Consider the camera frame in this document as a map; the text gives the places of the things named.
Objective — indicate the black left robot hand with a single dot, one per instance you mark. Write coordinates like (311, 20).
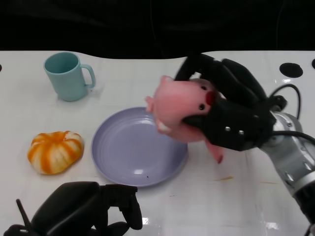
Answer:
(71, 209)

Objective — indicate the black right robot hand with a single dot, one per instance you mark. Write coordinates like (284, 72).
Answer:
(236, 118)

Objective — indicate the pink plush beaver doll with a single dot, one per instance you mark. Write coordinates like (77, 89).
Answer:
(177, 105)

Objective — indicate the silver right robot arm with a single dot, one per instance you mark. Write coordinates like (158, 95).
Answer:
(290, 152)

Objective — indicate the lavender plastic plate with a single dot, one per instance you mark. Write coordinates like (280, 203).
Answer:
(123, 152)

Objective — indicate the orange striped pumpkin toy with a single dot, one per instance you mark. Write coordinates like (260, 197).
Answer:
(54, 153)

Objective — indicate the teal plastic mug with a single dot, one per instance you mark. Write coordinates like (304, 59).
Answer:
(67, 83)

